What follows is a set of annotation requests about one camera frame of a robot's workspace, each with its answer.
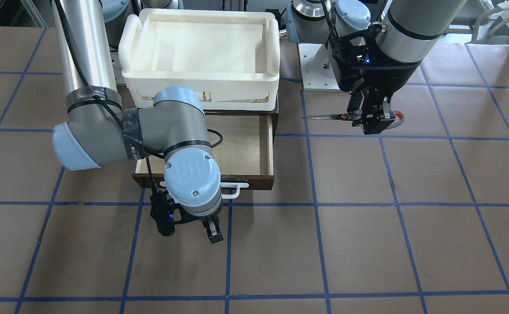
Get tape roll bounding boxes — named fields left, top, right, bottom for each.
left=386, top=110, right=405, bottom=130

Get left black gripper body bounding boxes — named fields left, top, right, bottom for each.
left=329, top=25, right=420, bottom=100

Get dark brown drawer cabinet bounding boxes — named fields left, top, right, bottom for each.
left=124, top=83, right=280, bottom=149

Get brown paper table cover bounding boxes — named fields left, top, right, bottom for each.
left=0, top=27, right=509, bottom=314

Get grey orange scissors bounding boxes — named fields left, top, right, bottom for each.
left=302, top=109, right=399, bottom=130

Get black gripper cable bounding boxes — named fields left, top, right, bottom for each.
left=52, top=0, right=224, bottom=197

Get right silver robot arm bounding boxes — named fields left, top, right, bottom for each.
left=50, top=0, right=223, bottom=244

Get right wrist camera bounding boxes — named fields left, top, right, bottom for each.
left=149, top=188, right=176, bottom=237

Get white plastic crate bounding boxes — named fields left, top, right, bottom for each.
left=119, top=8, right=280, bottom=112

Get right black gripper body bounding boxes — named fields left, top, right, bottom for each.
left=174, top=205, right=223, bottom=228

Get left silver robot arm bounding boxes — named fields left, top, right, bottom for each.
left=285, top=0, right=465, bottom=135

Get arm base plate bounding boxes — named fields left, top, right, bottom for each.
left=108, top=44, right=126, bottom=87
left=298, top=43, right=341, bottom=92

